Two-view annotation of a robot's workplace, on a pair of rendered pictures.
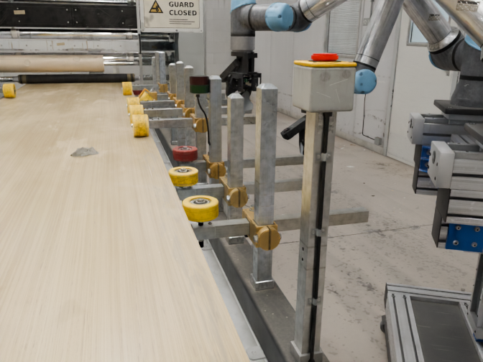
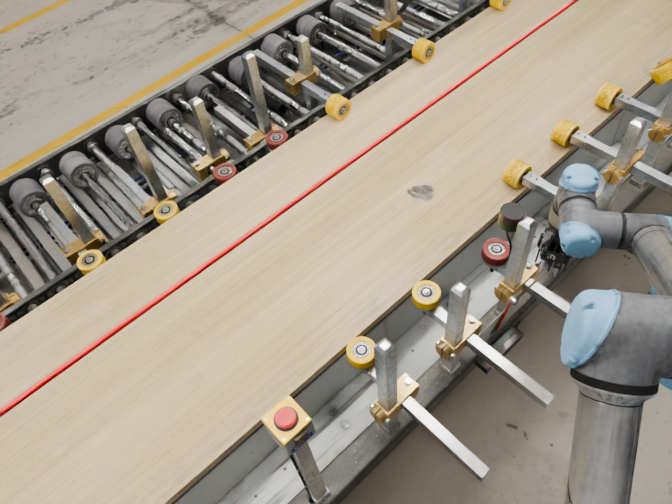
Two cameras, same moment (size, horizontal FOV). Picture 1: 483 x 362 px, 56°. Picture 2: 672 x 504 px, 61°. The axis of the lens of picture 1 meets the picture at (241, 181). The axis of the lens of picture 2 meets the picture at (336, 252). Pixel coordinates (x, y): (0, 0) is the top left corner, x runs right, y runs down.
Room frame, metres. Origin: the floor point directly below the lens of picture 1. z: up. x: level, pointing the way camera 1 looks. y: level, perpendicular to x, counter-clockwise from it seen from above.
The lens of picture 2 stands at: (0.69, -0.56, 2.25)
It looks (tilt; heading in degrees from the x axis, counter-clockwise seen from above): 52 degrees down; 70
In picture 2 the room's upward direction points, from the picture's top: 9 degrees counter-clockwise
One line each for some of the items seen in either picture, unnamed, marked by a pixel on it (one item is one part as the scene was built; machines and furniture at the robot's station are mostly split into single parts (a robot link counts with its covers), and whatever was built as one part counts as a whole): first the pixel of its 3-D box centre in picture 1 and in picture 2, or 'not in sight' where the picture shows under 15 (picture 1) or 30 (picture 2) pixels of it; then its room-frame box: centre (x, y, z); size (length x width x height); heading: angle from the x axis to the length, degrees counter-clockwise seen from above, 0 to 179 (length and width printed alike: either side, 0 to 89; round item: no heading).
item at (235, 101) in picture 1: (235, 182); (453, 337); (1.19, 0.02, 0.87); 0.03 x 0.03 x 0.48; 16
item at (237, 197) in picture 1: (233, 191); (458, 337); (1.21, 0.02, 0.84); 0.13 x 0.06 x 0.05; 16
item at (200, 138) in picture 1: (200, 144); not in sight; (1.67, 0.15, 0.87); 0.03 x 0.03 x 0.48; 16
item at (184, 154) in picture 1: (185, 164); (494, 259); (1.44, 0.18, 0.85); 0.08 x 0.08 x 0.11
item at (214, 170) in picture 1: (213, 166); (514, 281); (1.45, 0.09, 0.85); 0.13 x 0.06 x 0.05; 16
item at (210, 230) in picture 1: (283, 223); (416, 412); (1.00, -0.10, 0.83); 0.43 x 0.03 x 0.04; 106
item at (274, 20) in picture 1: (274, 17); (587, 228); (1.40, -0.09, 1.31); 0.11 x 0.11 x 0.08; 52
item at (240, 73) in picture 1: (244, 72); (559, 239); (1.45, 0.00, 1.15); 0.09 x 0.08 x 0.12; 36
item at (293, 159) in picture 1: (244, 163); (550, 300); (1.50, -0.01, 0.84); 0.43 x 0.03 x 0.04; 106
